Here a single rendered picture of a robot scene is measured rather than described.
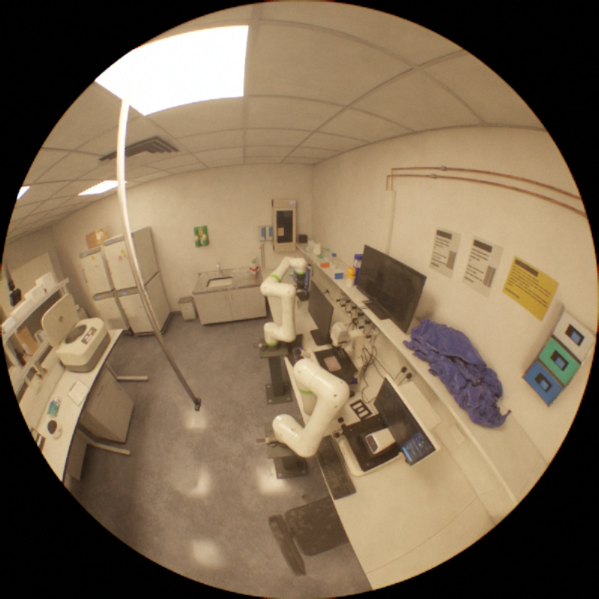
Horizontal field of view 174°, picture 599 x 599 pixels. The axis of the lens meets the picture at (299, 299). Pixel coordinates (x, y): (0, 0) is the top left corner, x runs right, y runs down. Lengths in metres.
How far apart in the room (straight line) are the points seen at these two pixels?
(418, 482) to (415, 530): 0.35
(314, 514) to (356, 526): 0.36
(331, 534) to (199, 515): 1.18
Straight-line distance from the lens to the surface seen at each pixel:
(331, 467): 1.34
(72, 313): 2.87
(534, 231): 1.22
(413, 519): 1.49
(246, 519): 2.12
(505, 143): 1.37
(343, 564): 2.19
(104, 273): 3.94
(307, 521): 1.59
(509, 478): 1.27
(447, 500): 1.62
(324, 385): 0.81
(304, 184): 3.67
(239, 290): 3.24
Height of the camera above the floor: 2.06
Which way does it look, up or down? 29 degrees down
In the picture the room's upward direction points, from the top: straight up
